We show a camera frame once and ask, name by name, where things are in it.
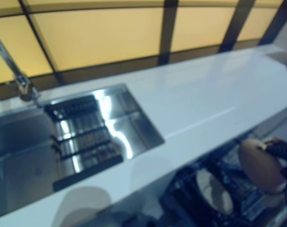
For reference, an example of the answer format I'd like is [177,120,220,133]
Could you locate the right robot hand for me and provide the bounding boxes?
[261,137,287,184]

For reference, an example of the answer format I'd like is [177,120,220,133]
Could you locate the black sink dish rack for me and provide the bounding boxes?
[44,94,124,192]

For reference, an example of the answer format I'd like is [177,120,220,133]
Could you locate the stainless steel sink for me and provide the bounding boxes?
[0,83,165,220]

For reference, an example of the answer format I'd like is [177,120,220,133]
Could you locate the chrome kitchen faucet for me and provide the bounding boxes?
[0,28,41,106]

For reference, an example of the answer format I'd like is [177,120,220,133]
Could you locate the dishwasher wire rack with tines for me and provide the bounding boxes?
[159,138,287,227]

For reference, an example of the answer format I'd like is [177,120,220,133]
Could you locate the black window frame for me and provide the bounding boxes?
[0,0,287,86]

